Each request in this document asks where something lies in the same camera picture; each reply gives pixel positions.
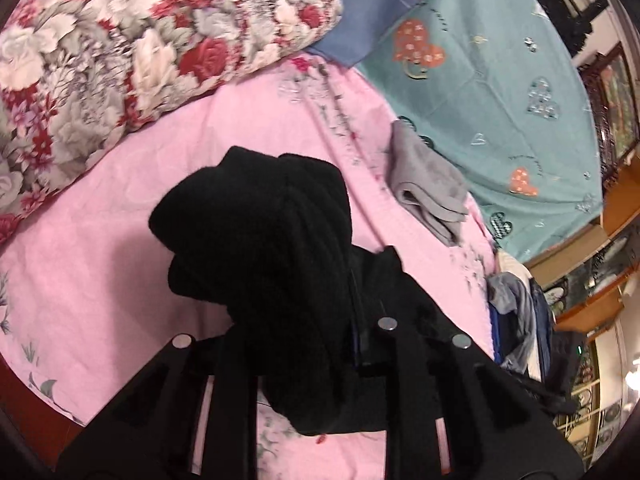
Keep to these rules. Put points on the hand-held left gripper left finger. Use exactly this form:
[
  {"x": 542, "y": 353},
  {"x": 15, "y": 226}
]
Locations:
[{"x": 235, "y": 410}]

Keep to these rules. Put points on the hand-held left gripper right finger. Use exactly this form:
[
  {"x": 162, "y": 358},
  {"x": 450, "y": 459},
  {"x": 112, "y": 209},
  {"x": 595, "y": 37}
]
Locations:
[{"x": 410, "y": 390}]

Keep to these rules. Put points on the black pants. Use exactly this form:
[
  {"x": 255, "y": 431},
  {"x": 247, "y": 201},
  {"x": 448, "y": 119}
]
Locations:
[{"x": 260, "y": 240}]

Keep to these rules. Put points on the grey folded pants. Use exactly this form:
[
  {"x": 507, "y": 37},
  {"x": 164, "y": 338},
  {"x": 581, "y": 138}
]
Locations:
[{"x": 425, "y": 185}]

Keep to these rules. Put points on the blue jeans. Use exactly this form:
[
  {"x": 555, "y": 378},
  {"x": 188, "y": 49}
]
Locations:
[{"x": 542, "y": 320}]

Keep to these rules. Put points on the grey garment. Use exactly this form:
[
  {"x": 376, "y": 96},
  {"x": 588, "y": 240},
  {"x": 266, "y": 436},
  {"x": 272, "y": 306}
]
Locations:
[{"x": 512, "y": 310}]

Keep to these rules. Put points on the blue garment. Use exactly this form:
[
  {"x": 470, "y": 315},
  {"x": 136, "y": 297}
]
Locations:
[{"x": 494, "y": 335}]

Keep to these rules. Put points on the wooden display cabinet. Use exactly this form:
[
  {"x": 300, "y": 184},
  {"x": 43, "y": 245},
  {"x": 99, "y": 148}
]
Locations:
[{"x": 600, "y": 285}]

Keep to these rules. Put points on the pink floral bedsheet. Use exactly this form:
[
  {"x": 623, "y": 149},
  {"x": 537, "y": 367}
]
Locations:
[{"x": 100, "y": 240}]

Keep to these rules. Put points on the framed picture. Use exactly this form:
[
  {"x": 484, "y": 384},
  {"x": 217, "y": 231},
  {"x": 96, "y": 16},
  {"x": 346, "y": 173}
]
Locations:
[{"x": 617, "y": 105}]

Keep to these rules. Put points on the teal heart-print sheet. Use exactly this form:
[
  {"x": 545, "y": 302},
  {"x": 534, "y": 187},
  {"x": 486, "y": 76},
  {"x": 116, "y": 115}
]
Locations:
[{"x": 490, "y": 100}]

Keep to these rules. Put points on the floral red white pillow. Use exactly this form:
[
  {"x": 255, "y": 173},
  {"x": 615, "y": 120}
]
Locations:
[{"x": 125, "y": 45}]

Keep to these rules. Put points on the blue plaid pillow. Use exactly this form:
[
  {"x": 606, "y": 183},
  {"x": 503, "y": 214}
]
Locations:
[{"x": 380, "y": 5}]

